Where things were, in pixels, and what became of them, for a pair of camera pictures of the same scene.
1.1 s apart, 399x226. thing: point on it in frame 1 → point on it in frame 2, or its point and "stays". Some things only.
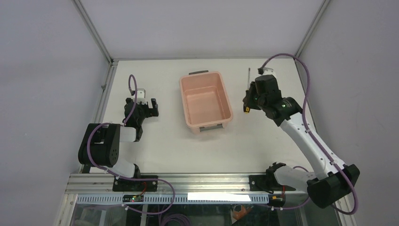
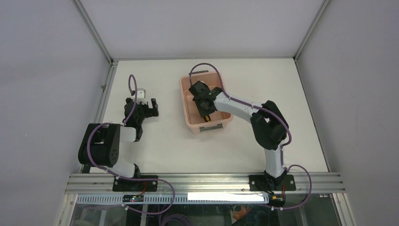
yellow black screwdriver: [246, 100] → [207, 118]
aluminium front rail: [94, 183] stays
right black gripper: [252, 90] → [202, 112]
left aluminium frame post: [92, 28] stays
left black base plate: [123, 185] stays
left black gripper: [150, 112] stays
